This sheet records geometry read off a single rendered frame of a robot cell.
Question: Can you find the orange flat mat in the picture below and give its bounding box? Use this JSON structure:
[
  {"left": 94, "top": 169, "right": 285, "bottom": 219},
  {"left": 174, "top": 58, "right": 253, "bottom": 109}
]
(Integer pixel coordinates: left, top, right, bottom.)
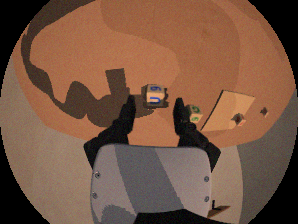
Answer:
[{"left": 201, "top": 90, "right": 255, "bottom": 131}]

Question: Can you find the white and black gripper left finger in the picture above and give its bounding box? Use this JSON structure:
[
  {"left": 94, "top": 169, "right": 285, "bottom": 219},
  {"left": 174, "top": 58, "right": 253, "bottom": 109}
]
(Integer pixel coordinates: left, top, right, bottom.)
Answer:
[{"left": 83, "top": 95, "right": 136, "bottom": 170}]

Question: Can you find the beige block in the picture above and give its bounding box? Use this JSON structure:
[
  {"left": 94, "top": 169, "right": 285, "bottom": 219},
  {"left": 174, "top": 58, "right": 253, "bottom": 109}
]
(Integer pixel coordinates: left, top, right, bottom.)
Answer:
[
  {"left": 146, "top": 84, "right": 164, "bottom": 106},
  {"left": 262, "top": 107, "right": 268, "bottom": 117},
  {"left": 234, "top": 113, "right": 246, "bottom": 126},
  {"left": 187, "top": 105, "right": 203, "bottom": 123}
]

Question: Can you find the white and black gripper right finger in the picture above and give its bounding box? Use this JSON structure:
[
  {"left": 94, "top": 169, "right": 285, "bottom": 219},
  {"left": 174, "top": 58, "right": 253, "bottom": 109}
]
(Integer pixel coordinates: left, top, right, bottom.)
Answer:
[{"left": 173, "top": 97, "right": 221, "bottom": 173}]

